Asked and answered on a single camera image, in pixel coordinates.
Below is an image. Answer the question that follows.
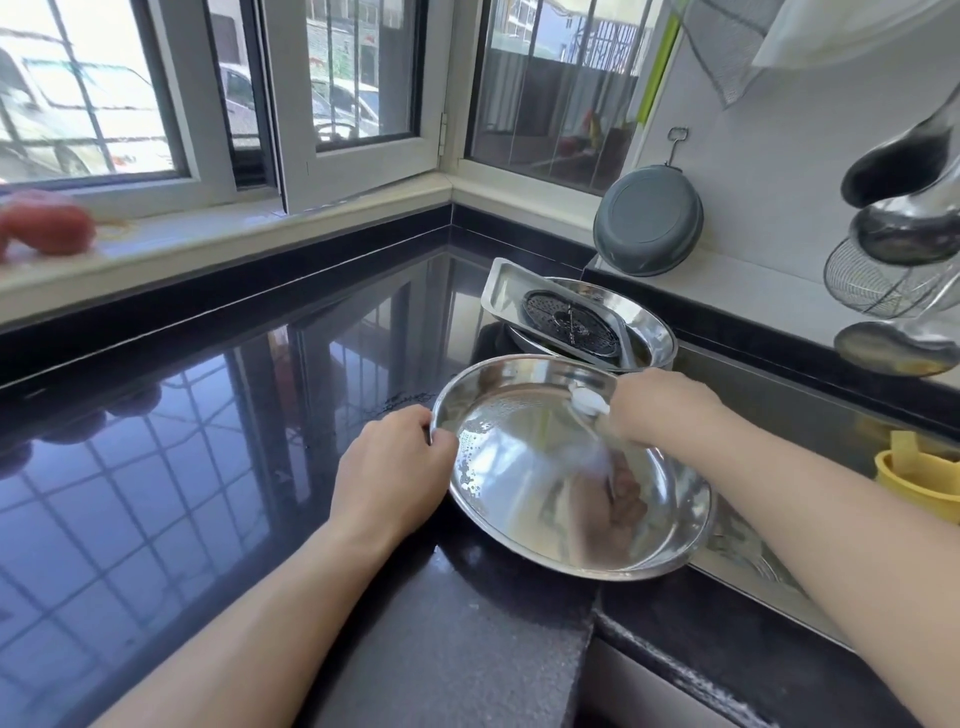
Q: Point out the person's right hand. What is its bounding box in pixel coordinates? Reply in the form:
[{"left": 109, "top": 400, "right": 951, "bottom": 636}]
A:
[{"left": 597, "top": 369, "right": 729, "bottom": 452}]

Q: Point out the person's left hand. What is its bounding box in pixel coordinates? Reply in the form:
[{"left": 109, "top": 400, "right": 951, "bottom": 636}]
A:
[{"left": 327, "top": 405, "right": 459, "bottom": 557}]

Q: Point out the white cleaning brush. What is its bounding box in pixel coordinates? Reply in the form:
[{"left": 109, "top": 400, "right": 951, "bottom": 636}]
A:
[{"left": 567, "top": 381, "right": 614, "bottom": 423}]

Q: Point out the black round steamer rack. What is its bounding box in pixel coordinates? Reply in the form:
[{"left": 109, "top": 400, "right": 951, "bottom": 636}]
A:
[{"left": 522, "top": 291, "right": 623, "bottom": 362}]

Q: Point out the round steel pan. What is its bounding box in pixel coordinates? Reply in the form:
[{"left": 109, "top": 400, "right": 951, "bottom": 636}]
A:
[{"left": 429, "top": 355, "right": 717, "bottom": 582}]

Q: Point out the person's left forearm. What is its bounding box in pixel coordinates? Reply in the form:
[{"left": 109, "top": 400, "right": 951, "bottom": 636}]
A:
[{"left": 90, "top": 517, "right": 404, "bottom": 728}]

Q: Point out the person's right forearm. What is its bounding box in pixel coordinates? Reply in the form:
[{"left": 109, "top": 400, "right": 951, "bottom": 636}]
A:
[{"left": 702, "top": 402, "right": 960, "bottom": 728}]

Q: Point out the round steel basin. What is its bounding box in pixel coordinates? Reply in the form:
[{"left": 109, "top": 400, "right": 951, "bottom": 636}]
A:
[{"left": 543, "top": 276, "right": 680, "bottom": 374}]

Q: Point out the grey hanging basin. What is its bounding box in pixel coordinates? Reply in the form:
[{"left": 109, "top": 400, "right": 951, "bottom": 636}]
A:
[{"left": 592, "top": 162, "right": 707, "bottom": 279}]

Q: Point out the stainless steel sink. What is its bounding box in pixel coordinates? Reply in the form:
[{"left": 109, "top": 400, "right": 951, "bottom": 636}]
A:
[{"left": 660, "top": 342, "right": 960, "bottom": 650}]

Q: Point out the rectangular steel tray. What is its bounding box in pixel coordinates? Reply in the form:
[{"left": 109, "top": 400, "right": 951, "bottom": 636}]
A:
[{"left": 480, "top": 255, "right": 650, "bottom": 374}]

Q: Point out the yellow hanging sink cup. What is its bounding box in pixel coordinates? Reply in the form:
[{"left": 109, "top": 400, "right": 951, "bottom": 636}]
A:
[{"left": 874, "top": 430, "right": 960, "bottom": 525}]

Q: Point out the steel soup ladle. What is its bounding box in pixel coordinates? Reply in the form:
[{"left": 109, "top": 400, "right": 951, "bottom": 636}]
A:
[{"left": 852, "top": 157, "right": 960, "bottom": 267}]

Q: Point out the hanging steel ladles and skimmer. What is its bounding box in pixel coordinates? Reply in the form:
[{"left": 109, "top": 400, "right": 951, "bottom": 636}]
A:
[{"left": 840, "top": 87, "right": 960, "bottom": 209}]

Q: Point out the white hanging cloth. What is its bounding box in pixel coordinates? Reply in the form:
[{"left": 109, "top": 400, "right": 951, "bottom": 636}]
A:
[{"left": 667, "top": 0, "right": 960, "bottom": 107}]

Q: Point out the small red object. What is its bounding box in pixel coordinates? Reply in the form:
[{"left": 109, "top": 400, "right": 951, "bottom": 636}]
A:
[{"left": 0, "top": 190, "right": 99, "bottom": 260}]

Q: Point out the yellow-handled steel ladle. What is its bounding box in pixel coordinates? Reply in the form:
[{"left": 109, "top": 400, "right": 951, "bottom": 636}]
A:
[{"left": 834, "top": 270, "right": 960, "bottom": 380}]

